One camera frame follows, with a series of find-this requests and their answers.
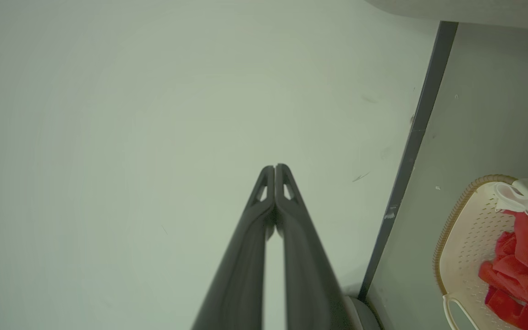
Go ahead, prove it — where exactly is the grey rounded cushion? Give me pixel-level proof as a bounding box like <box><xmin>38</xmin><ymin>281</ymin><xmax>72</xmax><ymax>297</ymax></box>
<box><xmin>343</xmin><ymin>295</ymin><xmax>381</xmax><ymax>330</ymax></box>

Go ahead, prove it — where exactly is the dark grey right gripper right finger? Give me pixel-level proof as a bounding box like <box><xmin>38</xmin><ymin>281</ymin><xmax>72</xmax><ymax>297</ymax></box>
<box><xmin>275</xmin><ymin>164</ymin><xmax>354</xmax><ymax>330</ymax></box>

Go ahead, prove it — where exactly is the cream perforated laundry basket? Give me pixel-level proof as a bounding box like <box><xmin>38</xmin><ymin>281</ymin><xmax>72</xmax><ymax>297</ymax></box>
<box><xmin>433</xmin><ymin>174</ymin><xmax>528</xmax><ymax>330</ymax></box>

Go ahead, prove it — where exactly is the dark grey baseboard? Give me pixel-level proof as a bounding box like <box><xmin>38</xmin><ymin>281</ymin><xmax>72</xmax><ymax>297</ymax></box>
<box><xmin>358</xmin><ymin>21</ymin><xmax>459</xmax><ymax>303</ymax></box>

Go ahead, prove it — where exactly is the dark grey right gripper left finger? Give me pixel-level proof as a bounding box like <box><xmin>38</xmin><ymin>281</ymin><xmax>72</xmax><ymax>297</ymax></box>
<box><xmin>192</xmin><ymin>166</ymin><xmax>276</xmax><ymax>330</ymax></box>

